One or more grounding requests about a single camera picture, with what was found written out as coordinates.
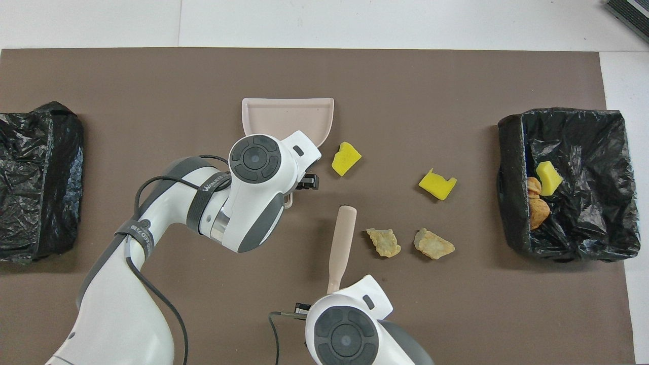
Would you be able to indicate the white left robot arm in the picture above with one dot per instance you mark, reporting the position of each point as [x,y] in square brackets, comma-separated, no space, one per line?
[116,314]

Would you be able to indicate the brown paper table mat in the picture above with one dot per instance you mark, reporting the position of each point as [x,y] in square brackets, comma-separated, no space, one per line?
[456,81]

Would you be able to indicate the pale fried dumpling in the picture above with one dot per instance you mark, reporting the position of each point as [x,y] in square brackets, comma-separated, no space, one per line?
[384,243]
[433,245]

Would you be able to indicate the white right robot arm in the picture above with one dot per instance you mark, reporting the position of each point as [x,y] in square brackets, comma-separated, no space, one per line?
[345,334]

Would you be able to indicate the black bag lined bin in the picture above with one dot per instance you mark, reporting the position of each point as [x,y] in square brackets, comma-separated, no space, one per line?
[593,213]
[45,192]

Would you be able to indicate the brown fried croquette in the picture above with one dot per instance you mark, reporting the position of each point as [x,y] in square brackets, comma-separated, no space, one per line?
[539,213]

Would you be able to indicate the striped croissant bread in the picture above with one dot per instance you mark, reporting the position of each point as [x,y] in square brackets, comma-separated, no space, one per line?
[534,186]

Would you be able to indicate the dark ribbed device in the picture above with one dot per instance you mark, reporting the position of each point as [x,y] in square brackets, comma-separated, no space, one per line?
[634,12]

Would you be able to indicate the beige plastic dustpan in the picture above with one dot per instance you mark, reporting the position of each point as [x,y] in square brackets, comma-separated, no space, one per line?
[284,119]

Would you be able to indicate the yellow sponge piece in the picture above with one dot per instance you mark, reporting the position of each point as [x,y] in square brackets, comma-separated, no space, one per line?
[549,177]
[437,185]
[346,159]

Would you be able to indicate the beige brush black bristles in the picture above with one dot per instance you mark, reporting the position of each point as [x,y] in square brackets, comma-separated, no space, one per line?
[342,238]

